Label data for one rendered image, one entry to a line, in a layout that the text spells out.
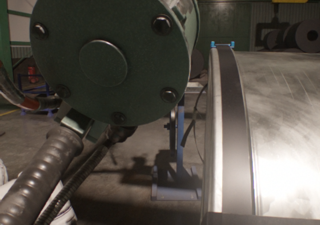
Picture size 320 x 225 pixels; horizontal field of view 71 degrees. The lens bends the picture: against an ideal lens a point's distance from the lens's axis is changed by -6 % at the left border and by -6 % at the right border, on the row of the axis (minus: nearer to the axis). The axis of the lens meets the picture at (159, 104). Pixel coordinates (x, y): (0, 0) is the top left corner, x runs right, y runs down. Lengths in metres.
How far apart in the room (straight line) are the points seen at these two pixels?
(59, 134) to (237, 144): 0.21
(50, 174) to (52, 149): 0.02
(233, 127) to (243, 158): 0.05
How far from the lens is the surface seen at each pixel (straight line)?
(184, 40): 0.18
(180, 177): 2.55
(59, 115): 0.31
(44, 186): 0.23
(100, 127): 0.30
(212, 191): 0.29
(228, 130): 0.32
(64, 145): 0.25
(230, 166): 0.30
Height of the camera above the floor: 1.36
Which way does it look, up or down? 12 degrees down
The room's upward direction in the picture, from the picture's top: straight up
